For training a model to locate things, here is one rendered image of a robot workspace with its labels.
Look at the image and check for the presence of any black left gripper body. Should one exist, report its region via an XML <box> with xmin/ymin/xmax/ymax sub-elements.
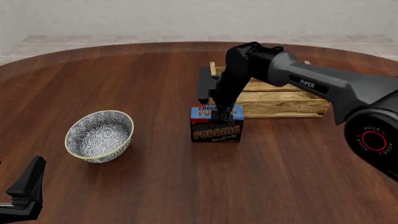
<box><xmin>0</xmin><ymin>200</ymin><xmax>44</xmax><ymax>222</ymax></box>

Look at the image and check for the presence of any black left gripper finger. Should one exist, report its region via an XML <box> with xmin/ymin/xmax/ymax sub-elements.
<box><xmin>5</xmin><ymin>155</ymin><xmax>47</xmax><ymax>205</ymax></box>

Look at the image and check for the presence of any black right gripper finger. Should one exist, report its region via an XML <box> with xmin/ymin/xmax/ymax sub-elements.
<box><xmin>223</xmin><ymin>106</ymin><xmax>234</xmax><ymax>125</ymax></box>
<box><xmin>211</xmin><ymin>106</ymin><xmax>223</xmax><ymax>124</ymax></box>

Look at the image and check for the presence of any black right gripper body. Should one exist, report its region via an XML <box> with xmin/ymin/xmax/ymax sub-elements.
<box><xmin>209</xmin><ymin>91</ymin><xmax>238</xmax><ymax>109</ymax></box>

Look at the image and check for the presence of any chocolate pudding box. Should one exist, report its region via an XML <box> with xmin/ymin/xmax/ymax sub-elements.
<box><xmin>189</xmin><ymin>105</ymin><xmax>245</xmax><ymax>144</ymax></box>

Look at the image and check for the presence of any wooden slat tray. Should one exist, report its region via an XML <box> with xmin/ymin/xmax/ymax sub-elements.
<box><xmin>208</xmin><ymin>60</ymin><xmax>331</xmax><ymax>119</ymax></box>

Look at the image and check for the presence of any blue white patterned bowl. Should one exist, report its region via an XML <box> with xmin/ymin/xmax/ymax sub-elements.
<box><xmin>64</xmin><ymin>110</ymin><xmax>135</xmax><ymax>164</ymax></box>

